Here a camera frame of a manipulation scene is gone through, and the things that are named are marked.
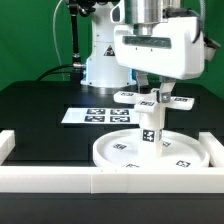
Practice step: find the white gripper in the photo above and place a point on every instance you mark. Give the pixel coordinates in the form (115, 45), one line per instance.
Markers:
(175, 50)

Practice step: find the white cross-shaped table base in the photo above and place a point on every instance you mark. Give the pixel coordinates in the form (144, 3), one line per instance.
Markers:
(149, 103)

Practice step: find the white round table top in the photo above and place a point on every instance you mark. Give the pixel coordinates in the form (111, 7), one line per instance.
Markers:
(120, 149)

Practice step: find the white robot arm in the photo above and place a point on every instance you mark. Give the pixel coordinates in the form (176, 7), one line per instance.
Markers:
(104, 74)

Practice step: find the white marker sheet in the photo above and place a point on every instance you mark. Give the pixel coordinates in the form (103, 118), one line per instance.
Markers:
(100, 116)

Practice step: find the white right fence bar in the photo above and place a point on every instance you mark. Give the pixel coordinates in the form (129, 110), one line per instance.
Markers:
(213, 147)

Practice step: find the white fence bar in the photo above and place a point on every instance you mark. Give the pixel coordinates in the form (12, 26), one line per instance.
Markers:
(213, 147)
(7, 144)
(37, 179)

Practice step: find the white left fence bar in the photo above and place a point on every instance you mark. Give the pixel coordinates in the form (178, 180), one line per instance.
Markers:
(7, 144)

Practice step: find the white front fence bar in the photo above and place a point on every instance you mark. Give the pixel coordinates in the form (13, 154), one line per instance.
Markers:
(37, 179)

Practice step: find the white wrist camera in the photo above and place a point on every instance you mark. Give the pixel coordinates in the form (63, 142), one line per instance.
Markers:
(210, 48)

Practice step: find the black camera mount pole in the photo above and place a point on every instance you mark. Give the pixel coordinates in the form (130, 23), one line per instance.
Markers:
(84, 8)

